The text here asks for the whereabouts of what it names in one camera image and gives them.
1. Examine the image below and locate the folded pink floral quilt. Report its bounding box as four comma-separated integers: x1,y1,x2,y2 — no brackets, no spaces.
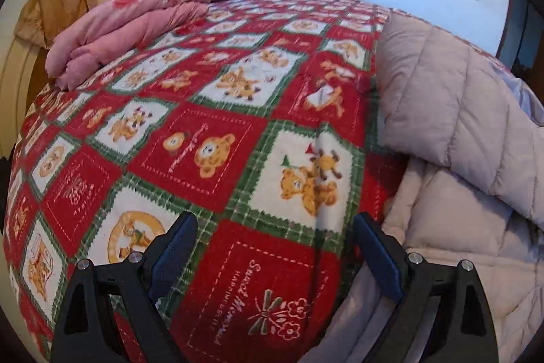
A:
45,0,211,90

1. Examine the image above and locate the red patchwork bear bedspread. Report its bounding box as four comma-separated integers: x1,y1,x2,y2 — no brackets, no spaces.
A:
4,0,405,362

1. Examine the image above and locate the lavender quilted puffer jacket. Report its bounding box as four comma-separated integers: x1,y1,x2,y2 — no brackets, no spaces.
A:
304,12,543,362

